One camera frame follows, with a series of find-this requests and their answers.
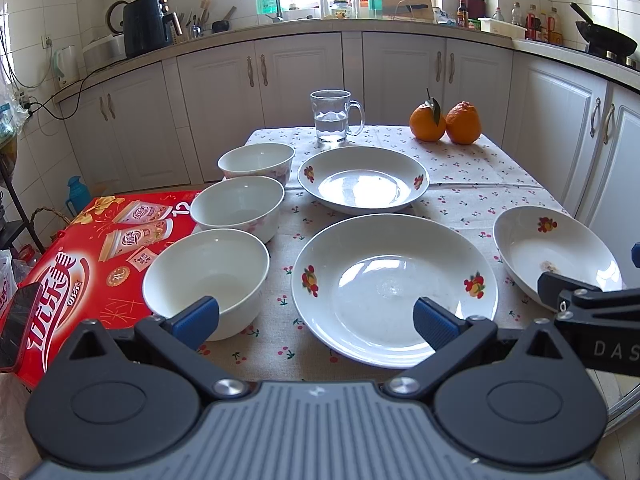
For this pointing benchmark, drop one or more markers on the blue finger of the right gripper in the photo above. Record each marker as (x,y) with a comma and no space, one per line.
(562,287)

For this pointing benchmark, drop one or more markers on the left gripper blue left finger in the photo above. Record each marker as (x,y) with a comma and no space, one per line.
(194,324)

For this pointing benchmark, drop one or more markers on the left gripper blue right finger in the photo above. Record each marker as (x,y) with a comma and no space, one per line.
(435,324)

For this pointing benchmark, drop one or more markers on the large white fruit plate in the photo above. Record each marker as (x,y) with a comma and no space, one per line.
(355,283)

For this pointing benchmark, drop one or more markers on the white floral bowl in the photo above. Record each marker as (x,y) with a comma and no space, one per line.
(272,160)

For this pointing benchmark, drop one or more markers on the white kitchen cabinets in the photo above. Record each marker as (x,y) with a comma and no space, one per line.
(569,118)

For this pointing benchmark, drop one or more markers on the red drink carton box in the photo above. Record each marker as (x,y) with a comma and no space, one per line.
(95,269)

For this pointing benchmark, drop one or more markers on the cherry print tablecloth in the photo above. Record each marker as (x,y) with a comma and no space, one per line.
(469,187)

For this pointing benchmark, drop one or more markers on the blue thermos jug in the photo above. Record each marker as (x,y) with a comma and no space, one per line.
(79,196)

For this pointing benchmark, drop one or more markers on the bumpy orange tangerine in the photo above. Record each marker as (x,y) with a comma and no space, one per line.
(463,124)

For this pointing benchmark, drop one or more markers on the orange with leaf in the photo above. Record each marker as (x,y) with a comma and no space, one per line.
(427,123)

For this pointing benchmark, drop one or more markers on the glass water mug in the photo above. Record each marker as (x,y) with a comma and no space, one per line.
(330,108)

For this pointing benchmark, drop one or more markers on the black wok pan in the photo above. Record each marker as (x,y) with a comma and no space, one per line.
(600,39)

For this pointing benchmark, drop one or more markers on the white plastic tray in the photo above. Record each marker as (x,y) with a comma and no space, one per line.
(502,28)

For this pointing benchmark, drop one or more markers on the dark sauce bottle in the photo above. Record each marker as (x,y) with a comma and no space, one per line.
(462,16)

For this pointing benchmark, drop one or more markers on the knife block with knives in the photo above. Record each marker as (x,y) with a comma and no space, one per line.
(474,2)

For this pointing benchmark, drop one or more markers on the white electric kettle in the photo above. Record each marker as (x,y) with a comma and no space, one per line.
(65,66)

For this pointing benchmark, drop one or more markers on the wooden cutting board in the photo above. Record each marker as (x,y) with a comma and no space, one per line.
(414,10)

